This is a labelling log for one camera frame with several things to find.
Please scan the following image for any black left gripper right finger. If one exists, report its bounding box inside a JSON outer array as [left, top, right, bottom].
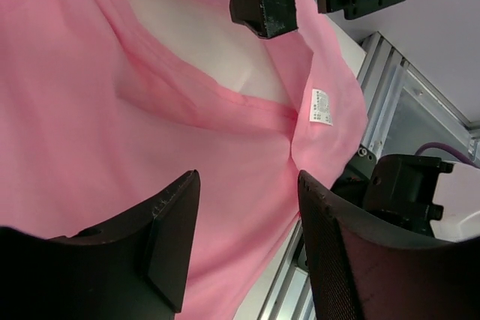
[[298, 171, 479, 319]]

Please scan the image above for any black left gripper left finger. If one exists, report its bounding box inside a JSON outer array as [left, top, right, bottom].
[[1, 170, 200, 319]]

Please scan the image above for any pink pillowcase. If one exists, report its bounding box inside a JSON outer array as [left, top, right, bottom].
[[1, 0, 367, 319]]

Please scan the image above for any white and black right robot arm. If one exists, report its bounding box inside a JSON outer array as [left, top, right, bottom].
[[229, 0, 479, 241]]

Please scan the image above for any white pillow inside pillowcase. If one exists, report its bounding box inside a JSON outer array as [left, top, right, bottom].
[[128, 0, 290, 105]]

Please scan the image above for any white pillowcase care label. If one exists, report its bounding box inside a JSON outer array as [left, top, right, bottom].
[[309, 88, 333, 126]]

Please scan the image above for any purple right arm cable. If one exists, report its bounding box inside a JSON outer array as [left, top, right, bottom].
[[414, 141, 477, 166]]

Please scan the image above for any aluminium front rail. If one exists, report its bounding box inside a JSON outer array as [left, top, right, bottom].
[[258, 33, 479, 319]]

